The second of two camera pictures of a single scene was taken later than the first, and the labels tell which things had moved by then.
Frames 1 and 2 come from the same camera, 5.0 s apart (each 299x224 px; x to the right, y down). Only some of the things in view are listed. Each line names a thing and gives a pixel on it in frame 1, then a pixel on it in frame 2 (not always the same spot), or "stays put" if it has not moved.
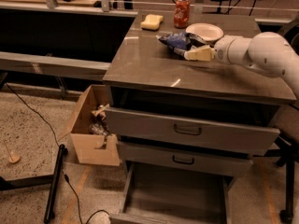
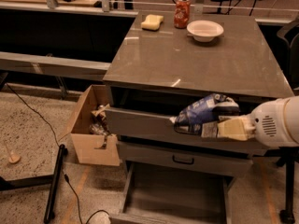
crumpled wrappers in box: [99, 124] stays put
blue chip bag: [181, 42] -> [202, 118]
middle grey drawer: [188, 160] stays put
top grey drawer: [192, 132] stays put
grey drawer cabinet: [171, 111] stays put
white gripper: [221, 50] -> [267, 125]
